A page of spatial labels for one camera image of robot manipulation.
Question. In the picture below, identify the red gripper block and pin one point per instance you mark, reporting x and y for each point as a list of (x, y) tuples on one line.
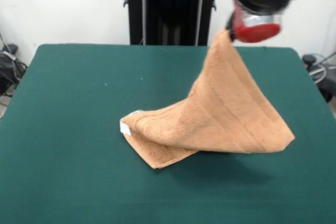
[(254, 32)]

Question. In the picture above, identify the tan terry towel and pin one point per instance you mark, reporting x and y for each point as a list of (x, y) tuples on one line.
[(223, 119)]

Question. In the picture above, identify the dark green table cloth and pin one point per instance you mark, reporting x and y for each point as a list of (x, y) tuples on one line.
[(78, 103)]

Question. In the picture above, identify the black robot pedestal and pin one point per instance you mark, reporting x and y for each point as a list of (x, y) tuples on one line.
[(170, 3)]

